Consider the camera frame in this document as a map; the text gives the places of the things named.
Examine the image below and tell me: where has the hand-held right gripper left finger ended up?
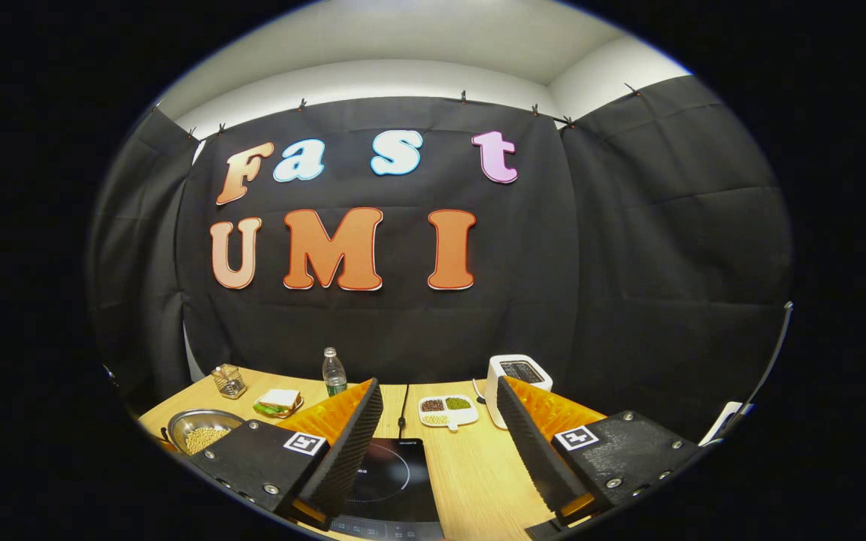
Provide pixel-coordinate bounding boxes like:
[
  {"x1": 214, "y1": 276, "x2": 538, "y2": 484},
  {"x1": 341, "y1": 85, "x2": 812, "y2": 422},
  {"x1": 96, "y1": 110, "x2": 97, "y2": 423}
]
[{"x1": 186, "y1": 378, "x2": 386, "y2": 531}]

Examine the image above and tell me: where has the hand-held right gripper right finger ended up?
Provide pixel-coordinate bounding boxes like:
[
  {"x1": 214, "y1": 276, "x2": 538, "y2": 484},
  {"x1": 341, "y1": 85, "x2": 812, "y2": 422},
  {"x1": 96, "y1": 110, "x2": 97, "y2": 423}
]
[{"x1": 496, "y1": 375, "x2": 704, "y2": 527}]

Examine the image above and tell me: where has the black induction cooktop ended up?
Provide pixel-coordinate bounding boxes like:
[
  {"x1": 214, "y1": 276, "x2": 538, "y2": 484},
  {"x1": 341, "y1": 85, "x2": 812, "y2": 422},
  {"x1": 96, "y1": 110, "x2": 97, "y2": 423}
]
[{"x1": 328, "y1": 437, "x2": 445, "y2": 540}]

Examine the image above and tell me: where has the steel pot with black handles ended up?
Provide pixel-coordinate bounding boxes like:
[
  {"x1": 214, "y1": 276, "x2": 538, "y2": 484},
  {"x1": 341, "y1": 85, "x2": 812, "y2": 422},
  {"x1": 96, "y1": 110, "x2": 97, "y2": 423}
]
[{"x1": 161, "y1": 408, "x2": 247, "y2": 456}]

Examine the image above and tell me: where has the white toaster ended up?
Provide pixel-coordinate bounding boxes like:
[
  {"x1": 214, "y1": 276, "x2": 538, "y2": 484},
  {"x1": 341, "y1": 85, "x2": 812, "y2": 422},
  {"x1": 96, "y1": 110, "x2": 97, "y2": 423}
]
[{"x1": 486, "y1": 354, "x2": 554, "y2": 431}]

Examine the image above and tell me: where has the clear plastic water bottle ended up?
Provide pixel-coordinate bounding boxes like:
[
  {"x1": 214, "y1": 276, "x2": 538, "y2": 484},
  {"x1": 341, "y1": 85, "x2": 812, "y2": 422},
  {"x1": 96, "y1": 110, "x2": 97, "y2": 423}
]
[{"x1": 322, "y1": 347, "x2": 348, "y2": 397}]

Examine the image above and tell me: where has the white divided dish of beans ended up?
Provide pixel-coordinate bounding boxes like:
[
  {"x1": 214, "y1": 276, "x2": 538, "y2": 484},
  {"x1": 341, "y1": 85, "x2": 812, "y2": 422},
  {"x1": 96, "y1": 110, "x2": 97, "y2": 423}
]
[{"x1": 418, "y1": 394, "x2": 480, "y2": 431}]

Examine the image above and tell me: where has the sandwich with lettuce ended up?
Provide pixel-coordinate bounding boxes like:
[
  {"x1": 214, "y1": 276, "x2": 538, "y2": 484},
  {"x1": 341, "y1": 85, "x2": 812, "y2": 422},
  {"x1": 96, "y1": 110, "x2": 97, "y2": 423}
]
[{"x1": 254, "y1": 388, "x2": 302, "y2": 416}]

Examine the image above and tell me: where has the pile of soybeans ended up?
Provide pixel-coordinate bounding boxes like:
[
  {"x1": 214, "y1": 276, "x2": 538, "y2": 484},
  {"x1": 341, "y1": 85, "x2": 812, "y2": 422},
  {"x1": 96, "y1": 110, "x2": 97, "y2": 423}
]
[{"x1": 185, "y1": 427, "x2": 231, "y2": 455}]

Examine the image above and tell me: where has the white object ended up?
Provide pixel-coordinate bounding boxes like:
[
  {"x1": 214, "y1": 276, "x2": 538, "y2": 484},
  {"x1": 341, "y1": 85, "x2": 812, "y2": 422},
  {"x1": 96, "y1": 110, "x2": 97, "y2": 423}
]
[{"x1": 700, "y1": 401, "x2": 755, "y2": 446}]

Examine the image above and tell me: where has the metal wire utensil holder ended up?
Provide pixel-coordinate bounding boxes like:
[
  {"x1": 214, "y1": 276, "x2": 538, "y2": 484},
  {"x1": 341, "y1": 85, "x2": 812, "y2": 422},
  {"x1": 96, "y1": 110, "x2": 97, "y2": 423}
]
[{"x1": 212, "y1": 364, "x2": 247, "y2": 400}]

